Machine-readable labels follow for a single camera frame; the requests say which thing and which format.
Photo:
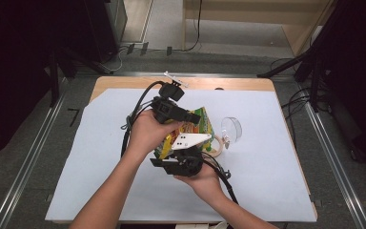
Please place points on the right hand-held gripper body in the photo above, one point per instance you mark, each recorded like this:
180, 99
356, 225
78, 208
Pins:
184, 162

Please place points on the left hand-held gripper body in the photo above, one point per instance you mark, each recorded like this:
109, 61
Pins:
166, 106

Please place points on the yellow green spouted pouch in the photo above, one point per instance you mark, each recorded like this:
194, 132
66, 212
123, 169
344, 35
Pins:
200, 127

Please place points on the person's right hand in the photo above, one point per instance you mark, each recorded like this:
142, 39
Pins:
203, 183

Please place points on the person's left hand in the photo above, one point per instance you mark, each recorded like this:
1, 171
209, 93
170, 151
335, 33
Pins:
147, 133

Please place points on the black tape strip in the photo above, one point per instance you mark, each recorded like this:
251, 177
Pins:
169, 51
130, 48
144, 48

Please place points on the black cabinet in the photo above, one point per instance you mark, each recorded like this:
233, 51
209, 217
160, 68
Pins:
105, 25

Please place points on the black stand with short legs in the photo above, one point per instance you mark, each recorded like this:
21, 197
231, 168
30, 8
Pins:
55, 70

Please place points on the light wooden shelf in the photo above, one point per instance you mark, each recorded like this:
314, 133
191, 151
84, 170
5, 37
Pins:
248, 14

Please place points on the black stand with long legs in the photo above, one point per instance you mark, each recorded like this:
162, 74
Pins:
311, 47

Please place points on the aluminium floor rail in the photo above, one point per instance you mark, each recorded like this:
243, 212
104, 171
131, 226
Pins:
336, 165
28, 159
222, 75

